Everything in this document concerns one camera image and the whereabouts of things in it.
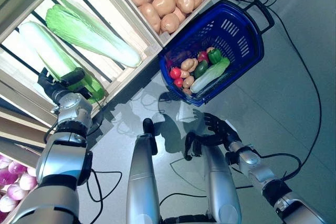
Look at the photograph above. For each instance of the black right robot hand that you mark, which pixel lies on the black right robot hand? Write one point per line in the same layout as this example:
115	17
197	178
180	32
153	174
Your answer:
223	134

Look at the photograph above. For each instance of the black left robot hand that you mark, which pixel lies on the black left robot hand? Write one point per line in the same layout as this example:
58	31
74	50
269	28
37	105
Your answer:
60	87

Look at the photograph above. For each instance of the green white napa cabbage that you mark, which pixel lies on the green white napa cabbage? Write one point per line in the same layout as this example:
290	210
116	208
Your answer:
210	74
92	35
52	51

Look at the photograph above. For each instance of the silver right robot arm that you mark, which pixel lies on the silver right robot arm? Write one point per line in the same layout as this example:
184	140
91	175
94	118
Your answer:
262	174

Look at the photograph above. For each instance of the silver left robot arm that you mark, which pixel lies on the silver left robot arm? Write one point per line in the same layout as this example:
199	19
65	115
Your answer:
63	155

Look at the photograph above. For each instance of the blue plastic shopping basket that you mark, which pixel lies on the blue plastic shopping basket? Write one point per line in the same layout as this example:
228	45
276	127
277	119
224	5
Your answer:
228	5

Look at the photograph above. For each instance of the silver right robot leg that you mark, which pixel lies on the silver right robot leg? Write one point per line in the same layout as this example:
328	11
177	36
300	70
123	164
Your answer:
223	187

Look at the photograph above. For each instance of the wide slatted wooden crate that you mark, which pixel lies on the wide slatted wooden crate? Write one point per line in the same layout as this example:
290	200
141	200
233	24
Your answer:
15	45

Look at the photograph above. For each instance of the red tomato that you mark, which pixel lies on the red tomato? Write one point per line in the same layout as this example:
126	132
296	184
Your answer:
175	73
178	82

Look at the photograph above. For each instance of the dark green bell pepper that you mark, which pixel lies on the dark green bell pepper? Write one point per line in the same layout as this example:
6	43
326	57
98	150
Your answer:
200	68

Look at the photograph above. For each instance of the wooden onion crate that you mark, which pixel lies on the wooden onion crate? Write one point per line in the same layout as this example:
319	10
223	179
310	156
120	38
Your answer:
23	153

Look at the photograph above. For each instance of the bright green bell pepper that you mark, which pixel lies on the bright green bell pepper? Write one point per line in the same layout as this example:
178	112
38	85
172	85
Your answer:
214	54

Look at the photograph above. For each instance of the red bell pepper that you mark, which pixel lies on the red bell pepper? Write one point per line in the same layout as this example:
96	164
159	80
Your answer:
202	56

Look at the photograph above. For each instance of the small orange vegetable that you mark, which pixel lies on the small orange vegetable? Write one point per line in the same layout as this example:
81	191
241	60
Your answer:
210	49

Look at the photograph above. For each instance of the wooden potato crate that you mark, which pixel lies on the wooden potato crate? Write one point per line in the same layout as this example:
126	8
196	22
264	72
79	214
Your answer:
147	32

